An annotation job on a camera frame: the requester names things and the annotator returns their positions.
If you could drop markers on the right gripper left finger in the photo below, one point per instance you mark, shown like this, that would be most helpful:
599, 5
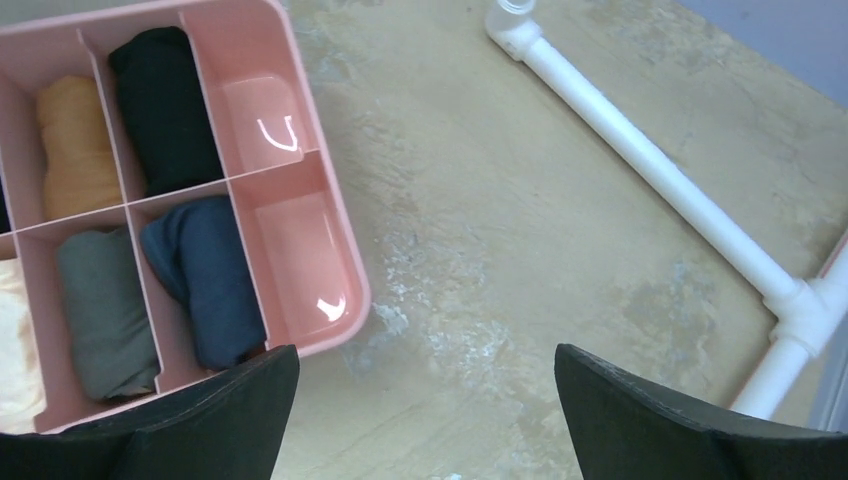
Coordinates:
230, 426

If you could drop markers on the brown rolled cloth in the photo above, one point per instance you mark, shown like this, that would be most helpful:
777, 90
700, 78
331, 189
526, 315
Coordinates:
81, 173

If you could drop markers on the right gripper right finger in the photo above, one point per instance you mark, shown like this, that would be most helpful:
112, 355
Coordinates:
623, 426

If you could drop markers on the peach rolled cloth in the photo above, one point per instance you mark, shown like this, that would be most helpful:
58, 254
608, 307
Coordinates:
23, 395

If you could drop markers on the dark grey rolled cloth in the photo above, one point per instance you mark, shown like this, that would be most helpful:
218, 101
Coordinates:
112, 346

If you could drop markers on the pink divided organizer tray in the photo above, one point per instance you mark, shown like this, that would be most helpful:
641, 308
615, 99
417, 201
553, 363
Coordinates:
307, 271

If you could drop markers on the white pvc pipe frame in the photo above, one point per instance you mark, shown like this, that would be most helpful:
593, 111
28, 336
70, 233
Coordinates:
808, 312

